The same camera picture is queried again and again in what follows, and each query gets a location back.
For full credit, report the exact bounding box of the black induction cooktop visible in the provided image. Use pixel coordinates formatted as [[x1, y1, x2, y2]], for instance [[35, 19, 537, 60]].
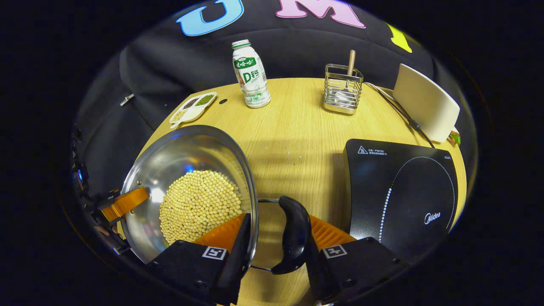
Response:
[[343, 139, 459, 264]]

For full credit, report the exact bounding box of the metal wire utensil holder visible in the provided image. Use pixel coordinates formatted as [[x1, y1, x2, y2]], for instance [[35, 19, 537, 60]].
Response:
[[323, 63, 364, 115]]

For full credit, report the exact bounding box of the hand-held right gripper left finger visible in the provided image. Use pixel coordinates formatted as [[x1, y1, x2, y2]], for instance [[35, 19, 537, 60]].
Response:
[[147, 212, 252, 306]]

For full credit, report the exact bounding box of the white drink bottle green label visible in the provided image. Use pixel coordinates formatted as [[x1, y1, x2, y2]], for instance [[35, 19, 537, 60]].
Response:
[[232, 40, 271, 109]]

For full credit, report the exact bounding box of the white toaster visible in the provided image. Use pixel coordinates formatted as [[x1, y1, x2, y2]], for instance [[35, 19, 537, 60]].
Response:
[[392, 63, 461, 143]]

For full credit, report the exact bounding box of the white divided bean dish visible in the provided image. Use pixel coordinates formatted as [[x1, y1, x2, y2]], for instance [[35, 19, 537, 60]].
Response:
[[169, 92, 217, 129]]

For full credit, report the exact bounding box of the black backdrop cloth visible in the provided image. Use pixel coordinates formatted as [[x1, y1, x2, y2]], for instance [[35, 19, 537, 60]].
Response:
[[72, 0, 479, 204]]

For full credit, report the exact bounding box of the steel pot with soybeans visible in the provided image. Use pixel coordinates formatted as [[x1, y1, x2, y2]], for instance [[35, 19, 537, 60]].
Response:
[[120, 125, 312, 275]]

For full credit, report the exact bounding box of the wooden handled metal spoon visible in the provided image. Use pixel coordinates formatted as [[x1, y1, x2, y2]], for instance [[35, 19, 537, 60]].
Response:
[[334, 49, 357, 107]]

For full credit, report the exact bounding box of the black toaster power cable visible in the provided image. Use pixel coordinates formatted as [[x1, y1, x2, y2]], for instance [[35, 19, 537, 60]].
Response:
[[365, 82, 436, 148]]

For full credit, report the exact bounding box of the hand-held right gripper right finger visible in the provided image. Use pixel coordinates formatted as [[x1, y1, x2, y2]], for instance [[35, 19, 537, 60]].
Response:
[[304, 215, 411, 306]]

